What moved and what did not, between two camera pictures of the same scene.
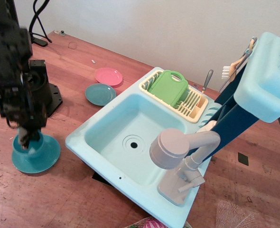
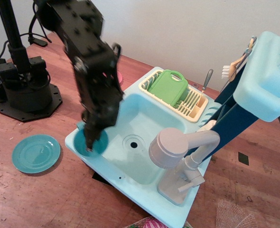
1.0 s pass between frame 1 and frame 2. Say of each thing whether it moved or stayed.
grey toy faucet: stayed
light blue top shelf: stayed
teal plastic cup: moved
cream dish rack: stayed
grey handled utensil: stayed
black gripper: moved
